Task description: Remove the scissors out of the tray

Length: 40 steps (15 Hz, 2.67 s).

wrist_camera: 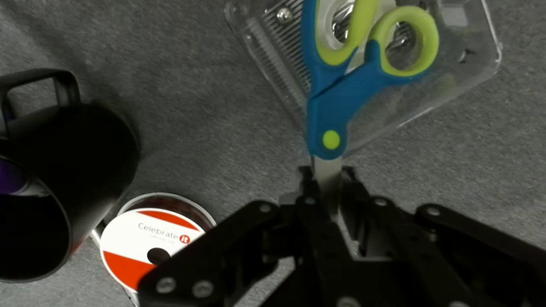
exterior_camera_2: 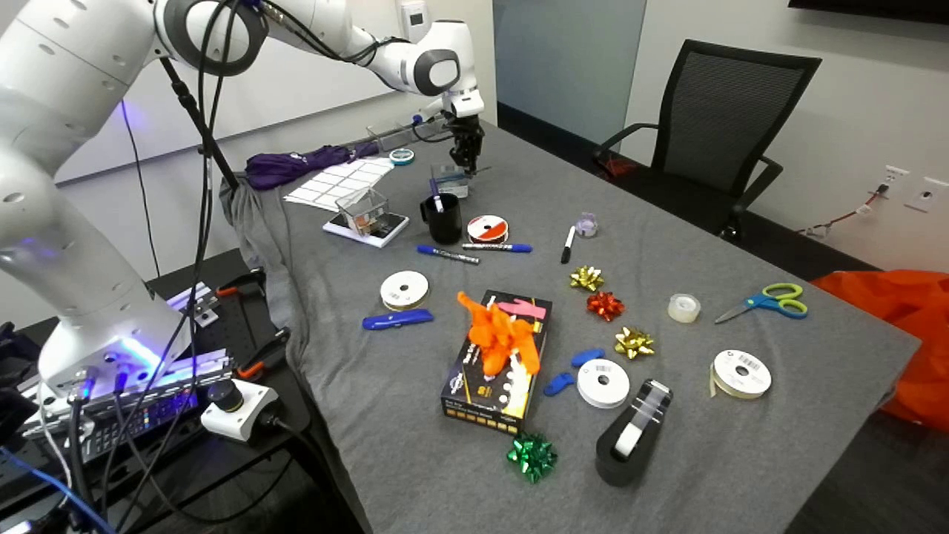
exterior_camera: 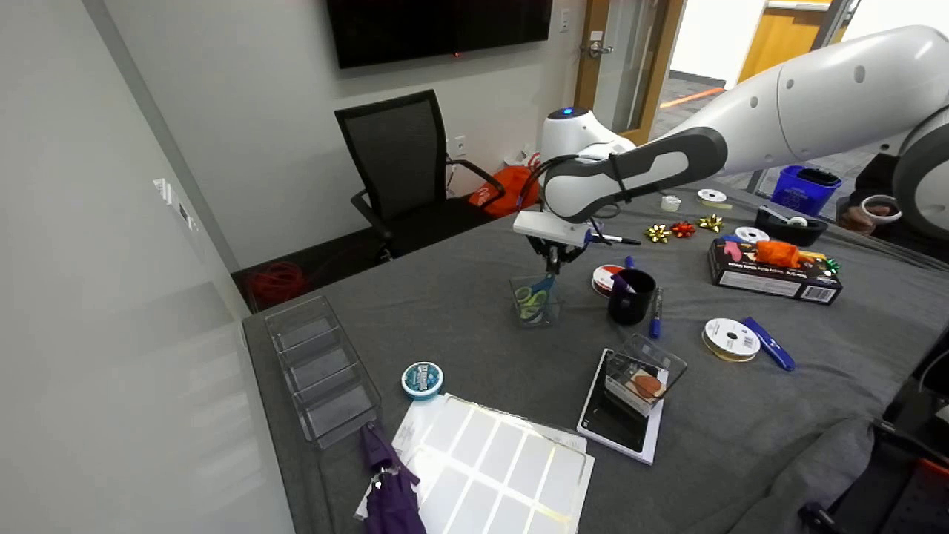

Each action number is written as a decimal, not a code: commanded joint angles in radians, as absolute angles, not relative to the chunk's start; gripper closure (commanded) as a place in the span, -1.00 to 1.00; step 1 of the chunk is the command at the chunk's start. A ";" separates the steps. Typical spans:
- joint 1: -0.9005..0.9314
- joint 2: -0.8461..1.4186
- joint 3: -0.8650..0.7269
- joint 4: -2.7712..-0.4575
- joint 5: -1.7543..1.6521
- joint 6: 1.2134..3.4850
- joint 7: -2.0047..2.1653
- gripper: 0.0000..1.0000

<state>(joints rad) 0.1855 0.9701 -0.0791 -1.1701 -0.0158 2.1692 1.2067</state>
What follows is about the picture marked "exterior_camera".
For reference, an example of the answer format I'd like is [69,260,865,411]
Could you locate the blue marker pen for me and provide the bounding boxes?
[737,315,797,373]

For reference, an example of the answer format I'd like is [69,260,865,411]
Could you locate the gray table cloth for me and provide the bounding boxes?
[241,181,949,534]

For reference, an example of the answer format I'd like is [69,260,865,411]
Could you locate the teal tape roll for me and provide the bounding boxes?
[398,358,448,402]

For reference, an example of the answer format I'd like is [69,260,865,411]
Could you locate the clear drinking glass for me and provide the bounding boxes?
[515,275,558,327]

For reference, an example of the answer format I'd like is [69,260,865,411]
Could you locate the red cable coil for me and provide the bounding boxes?
[242,254,310,310]

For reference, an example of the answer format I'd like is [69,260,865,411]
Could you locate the purple marker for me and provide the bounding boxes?
[610,257,641,300]

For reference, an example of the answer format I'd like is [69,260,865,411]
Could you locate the orange bag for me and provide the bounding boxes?
[465,160,548,223]

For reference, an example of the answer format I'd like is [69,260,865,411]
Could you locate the black tape dispenser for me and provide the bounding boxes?
[752,202,829,252]

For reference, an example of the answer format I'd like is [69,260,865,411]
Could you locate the orange glove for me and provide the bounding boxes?
[752,238,807,272]

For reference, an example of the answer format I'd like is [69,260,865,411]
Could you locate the blue capped silver marker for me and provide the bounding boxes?
[644,294,668,344]

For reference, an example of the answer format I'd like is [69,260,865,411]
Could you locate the white wall outlet plate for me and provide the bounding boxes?
[152,174,196,232]

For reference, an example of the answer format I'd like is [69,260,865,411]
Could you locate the purple cloth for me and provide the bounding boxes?
[353,420,430,534]

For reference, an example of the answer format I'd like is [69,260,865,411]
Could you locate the black box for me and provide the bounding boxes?
[702,235,846,307]

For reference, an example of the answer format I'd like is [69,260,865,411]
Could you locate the black wall television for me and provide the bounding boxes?
[324,0,553,70]

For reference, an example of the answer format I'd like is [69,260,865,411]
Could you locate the blue storage bin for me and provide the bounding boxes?
[767,162,846,218]

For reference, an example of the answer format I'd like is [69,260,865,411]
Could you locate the black office chair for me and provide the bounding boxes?
[331,86,506,260]

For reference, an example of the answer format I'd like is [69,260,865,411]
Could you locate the black cup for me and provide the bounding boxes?
[605,267,659,330]

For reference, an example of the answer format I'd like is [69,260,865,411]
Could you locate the white label sheet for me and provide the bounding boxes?
[387,392,599,534]

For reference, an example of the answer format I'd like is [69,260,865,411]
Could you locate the orange white ribbon spool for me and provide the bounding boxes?
[588,257,632,295]

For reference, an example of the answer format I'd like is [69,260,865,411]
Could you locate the black white marker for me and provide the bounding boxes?
[589,227,644,249]

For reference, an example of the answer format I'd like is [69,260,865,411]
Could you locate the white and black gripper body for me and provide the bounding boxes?
[509,202,599,264]

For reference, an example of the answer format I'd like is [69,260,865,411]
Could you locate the clear box with heart stamp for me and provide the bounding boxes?
[599,337,691,408]

